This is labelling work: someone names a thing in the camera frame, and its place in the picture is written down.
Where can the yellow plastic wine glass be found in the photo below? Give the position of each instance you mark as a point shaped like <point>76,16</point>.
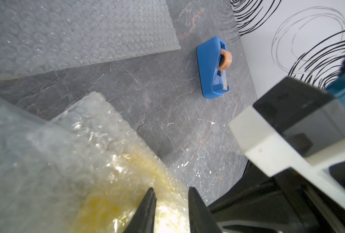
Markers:
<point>124,182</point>

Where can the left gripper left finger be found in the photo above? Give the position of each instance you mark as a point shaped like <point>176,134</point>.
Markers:
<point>143,220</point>

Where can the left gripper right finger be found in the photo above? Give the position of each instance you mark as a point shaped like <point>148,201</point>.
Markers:
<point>201,220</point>

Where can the blue tape dispenser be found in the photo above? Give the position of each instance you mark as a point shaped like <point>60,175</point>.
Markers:
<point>214,60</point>

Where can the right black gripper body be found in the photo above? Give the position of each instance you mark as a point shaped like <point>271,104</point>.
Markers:
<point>284,203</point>

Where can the bubble wrap sheet stack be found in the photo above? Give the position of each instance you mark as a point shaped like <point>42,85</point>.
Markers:
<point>43,36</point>

